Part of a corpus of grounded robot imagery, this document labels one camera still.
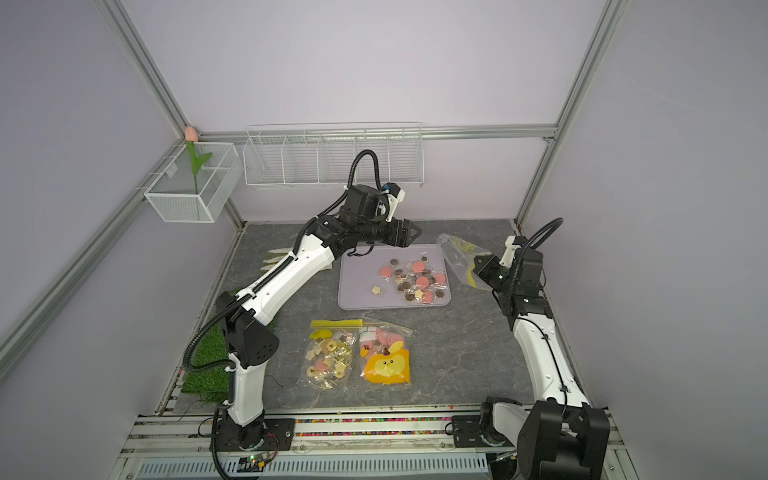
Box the white mesh wall box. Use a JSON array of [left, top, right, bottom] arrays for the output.
[[144, 142, 244, 224]]

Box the lilac plastic tray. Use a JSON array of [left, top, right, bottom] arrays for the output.
[[337, 244, 452, 311]]

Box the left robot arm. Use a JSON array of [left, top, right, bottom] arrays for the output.
[[182, 149, 421, 450]]

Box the pile of poured cookies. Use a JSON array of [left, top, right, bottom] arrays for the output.
[[370, 255, 450, 307]]

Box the ziploc bag with small cookies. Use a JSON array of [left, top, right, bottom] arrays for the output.
[[299, 319, 363, 390]]

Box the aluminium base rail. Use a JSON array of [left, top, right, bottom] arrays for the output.
[[107, 403, 631, 480]]

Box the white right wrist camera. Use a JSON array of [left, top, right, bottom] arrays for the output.
[[500, 235, 528, 268]]

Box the ziploc bag with yellow toy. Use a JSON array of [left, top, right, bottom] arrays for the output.
[[358, 322, 412, 385]]

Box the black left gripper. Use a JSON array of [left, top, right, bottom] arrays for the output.
[[358, 217, 423, 248]]

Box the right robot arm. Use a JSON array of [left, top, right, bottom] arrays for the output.
[[474, 218, 610, 479]]

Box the green artificial grass mat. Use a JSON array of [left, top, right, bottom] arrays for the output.
[[182, 292, 280, 403]]

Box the clear ziploc bag of cookies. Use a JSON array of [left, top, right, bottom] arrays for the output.
[[437, 233, 491, 291]]

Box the artificial pink tulip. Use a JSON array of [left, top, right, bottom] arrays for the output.
[[184, 126, 212, 194]]

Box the cream gardening glove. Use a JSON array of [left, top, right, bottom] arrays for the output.
[[259, 245, 335, 279]]

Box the white wire wall shelf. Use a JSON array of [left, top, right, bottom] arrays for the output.
[[243, 122, 425, 187]]

